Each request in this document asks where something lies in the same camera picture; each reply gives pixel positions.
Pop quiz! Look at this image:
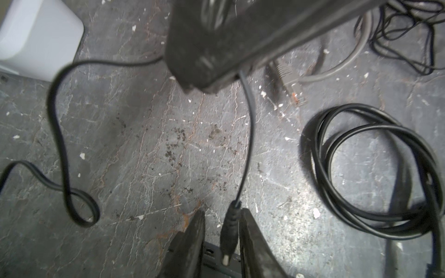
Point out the white digital clock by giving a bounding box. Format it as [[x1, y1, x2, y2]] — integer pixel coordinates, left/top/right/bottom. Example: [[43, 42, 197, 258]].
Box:
[[1, 0, 85, 82]]

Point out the coiled thick black cable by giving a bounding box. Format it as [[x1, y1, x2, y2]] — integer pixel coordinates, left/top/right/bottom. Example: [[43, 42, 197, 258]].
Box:
[[310, 103, 445, 278]]

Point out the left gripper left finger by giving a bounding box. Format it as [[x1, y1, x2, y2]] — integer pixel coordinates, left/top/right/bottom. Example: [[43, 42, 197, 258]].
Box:
[[157, 209, 205, 278]]

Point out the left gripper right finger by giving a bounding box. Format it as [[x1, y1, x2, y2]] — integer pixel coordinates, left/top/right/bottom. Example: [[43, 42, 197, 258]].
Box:
[[239, 208, 288, 278]]

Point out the grey ethernet cable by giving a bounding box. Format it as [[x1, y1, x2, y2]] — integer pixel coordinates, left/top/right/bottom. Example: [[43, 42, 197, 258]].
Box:
[[269, 10, 373, 107]]

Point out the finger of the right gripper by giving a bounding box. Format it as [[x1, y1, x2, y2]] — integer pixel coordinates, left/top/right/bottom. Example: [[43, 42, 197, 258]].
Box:
[[164, 1, 381, 94]]

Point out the black perforated box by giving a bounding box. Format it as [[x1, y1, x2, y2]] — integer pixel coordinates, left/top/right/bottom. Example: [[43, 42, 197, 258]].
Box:
[[162, 232, 242, 278]]

